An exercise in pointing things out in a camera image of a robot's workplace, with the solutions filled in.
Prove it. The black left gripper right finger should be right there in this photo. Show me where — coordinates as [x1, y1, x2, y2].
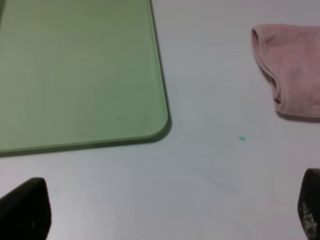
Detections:
[297, 168, 320, 240]

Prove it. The pink fluffy towel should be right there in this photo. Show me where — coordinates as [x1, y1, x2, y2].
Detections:
[251, 24, 320, 121]

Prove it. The light green plastic tray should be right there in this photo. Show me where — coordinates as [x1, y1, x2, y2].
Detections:
[0, 0, 171, 156]

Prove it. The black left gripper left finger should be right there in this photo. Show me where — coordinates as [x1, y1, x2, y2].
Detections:
[0, 177, 52, 240]

